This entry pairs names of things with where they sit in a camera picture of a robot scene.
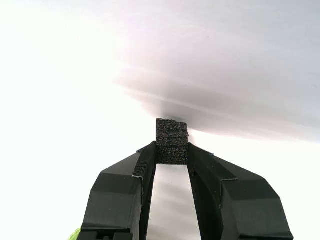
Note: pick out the black foam cube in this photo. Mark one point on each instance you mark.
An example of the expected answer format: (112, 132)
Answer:
(172, 145)

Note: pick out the green golf ball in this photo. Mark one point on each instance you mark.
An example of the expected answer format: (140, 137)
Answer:
(75, 235)

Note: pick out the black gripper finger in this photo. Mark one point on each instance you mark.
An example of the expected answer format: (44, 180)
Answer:
(245, 207)
(112, 200)

